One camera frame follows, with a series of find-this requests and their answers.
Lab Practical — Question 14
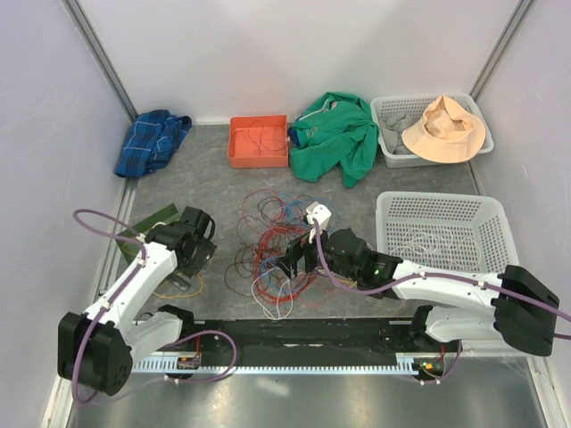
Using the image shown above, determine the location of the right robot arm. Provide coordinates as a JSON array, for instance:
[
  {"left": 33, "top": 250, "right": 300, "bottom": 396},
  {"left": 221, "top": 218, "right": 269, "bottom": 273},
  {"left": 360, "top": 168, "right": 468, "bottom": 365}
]
[{"left": 277, "top": 228, "right": 562, "bottom": 357}]

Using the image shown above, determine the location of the orange plastic tray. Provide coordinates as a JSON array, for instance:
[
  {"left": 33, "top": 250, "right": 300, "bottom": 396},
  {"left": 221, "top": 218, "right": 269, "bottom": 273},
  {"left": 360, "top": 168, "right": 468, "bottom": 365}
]
[{"left": 228, "top": 114, "right": 289, "bottom": 169}]

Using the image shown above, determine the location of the grey cloth in basket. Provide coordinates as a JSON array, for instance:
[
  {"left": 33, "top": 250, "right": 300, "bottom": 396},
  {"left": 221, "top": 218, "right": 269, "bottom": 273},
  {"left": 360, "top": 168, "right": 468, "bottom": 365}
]
[{"left": 379, "top": 112, "right": 414, "bottom": 155}]

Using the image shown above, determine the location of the tangled coloured wire pile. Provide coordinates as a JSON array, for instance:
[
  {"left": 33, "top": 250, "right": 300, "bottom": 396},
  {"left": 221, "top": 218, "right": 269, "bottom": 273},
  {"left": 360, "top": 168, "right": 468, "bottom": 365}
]
[{"left": 224, "top": 189, "right": 353, "bottom": 320}]

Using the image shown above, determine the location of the large white perforated basket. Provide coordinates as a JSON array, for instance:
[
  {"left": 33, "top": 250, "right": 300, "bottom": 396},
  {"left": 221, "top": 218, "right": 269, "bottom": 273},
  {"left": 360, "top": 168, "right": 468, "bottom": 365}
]
[{"left": 376, "top": 192, "right": 519, "bottom": 274}]

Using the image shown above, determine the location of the white wire in basket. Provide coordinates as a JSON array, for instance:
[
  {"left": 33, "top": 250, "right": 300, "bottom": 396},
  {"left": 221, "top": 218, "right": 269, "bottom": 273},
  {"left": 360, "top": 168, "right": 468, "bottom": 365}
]
[{"left": 387, "top": 229, "right": 485, "bottom": 271}]

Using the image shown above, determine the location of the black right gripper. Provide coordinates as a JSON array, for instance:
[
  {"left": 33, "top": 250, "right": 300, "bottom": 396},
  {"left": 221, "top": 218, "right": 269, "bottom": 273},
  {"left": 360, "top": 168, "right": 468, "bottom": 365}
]
[{"left": 271, "top": 221, "right": 359, "bottom": 282}]

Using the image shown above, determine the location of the red wire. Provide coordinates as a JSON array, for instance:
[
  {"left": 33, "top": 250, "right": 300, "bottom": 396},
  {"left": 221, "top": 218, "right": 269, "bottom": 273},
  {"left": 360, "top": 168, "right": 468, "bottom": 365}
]
[{"left": 238, "top": 119, "right": 286, "bottom": 158}]

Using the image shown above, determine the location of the green plastic tray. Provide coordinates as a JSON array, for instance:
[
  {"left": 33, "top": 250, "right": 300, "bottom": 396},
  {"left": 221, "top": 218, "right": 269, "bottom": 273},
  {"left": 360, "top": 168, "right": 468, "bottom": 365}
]
[{"left": 113, "top": 203, "right": 202, "bottom": 291}]

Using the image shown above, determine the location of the light blue cable duct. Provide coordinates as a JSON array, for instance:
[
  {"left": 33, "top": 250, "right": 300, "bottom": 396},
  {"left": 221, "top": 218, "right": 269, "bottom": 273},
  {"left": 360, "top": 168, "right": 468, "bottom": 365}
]
[{"left": 132, "top": 352, "right": 444, "bottom": 376}]

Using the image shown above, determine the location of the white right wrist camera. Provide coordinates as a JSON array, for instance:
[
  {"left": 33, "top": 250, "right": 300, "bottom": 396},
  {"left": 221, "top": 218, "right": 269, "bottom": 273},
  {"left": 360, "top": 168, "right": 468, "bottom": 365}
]
[{"left": 305, "top": 202, "right": 332, "bottom": 231}]

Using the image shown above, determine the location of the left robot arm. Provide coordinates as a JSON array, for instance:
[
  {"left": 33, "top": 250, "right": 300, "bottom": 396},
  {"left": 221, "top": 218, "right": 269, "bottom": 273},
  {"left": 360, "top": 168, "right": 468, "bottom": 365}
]
[{"left": 57, "top": 207, "right": 217, "bottom": 404}]

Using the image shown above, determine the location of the green jacket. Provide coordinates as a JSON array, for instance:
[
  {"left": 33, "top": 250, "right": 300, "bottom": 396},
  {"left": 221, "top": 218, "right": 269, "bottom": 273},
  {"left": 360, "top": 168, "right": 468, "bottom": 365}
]
[{"left": 288, "top": 92, "right": 380, "bottom": 188}]

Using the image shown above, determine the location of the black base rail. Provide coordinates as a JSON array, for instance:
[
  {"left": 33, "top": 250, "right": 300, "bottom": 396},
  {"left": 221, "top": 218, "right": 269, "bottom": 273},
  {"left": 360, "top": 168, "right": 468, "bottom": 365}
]
[{"left": 145, "top": 317, "right": 505, "bottom": 367}]

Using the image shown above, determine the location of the blue plaid cloth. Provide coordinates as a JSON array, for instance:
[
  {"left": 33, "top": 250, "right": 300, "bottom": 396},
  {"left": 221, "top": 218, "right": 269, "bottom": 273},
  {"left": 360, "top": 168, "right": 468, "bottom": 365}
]
[{"left": 114, "top": 110, "right": 193, "bottom": 178}]

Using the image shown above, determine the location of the beige bucket hat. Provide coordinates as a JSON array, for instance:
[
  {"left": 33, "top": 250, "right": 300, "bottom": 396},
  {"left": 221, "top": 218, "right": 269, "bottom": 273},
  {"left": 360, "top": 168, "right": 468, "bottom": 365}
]
[{"left": 401, "top": 95, "right": 486, "bottom": 164}]

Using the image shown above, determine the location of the small white perforated basket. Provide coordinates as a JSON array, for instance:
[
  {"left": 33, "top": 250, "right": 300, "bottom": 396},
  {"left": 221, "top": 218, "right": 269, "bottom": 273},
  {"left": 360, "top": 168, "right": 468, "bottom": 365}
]
[{"left": 369, "top": 93, "right": 495, "bottom": 169}]

